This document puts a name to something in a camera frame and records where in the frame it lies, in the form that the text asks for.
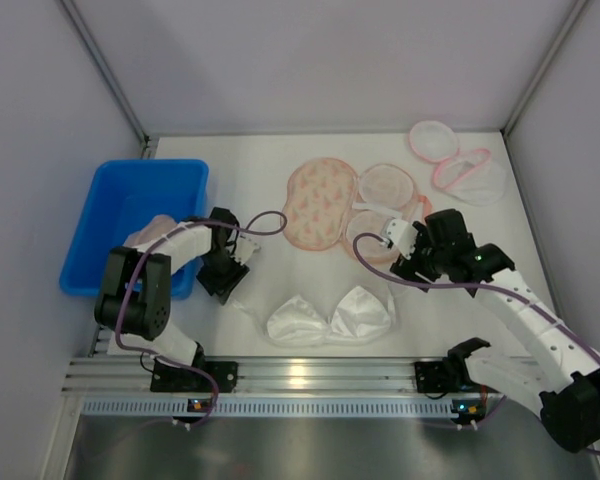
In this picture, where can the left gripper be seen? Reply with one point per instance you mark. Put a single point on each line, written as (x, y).
(225, 276)

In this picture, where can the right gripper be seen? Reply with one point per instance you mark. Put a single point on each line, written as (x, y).
(415, 262)

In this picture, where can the white satin bra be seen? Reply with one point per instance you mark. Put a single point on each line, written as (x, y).
(360, 317)

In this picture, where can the floral orange laundry bag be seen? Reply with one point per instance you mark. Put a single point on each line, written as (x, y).
(329, 203)

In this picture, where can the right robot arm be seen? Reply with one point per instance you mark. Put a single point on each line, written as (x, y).
(561, 387)

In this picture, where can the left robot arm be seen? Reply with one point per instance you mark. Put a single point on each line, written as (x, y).
(134, 299)

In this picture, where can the pink bra in bin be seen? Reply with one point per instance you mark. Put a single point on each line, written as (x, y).
(160, 224)

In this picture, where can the pink trimmed mesh laundry bag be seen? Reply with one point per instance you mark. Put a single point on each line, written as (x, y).
(472, 176)

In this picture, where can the blue plastic bin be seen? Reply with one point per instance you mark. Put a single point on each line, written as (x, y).
(124, 196)

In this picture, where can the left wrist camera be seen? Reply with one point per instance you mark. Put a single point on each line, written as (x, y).
(245, 248)

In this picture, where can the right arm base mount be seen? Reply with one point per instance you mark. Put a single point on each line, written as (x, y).
(443, 376)

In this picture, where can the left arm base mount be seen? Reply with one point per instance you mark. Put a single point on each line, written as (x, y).
(169, 379)

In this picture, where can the aluminium mounting rail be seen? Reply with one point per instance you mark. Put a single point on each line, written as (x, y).
(268, 386)

